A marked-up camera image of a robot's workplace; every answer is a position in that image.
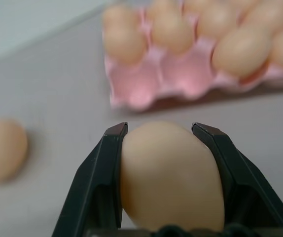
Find pink egg carton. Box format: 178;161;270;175
103;0;283;112

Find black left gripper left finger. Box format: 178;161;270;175
50;121;129;237

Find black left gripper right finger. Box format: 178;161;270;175
191;121;283;237

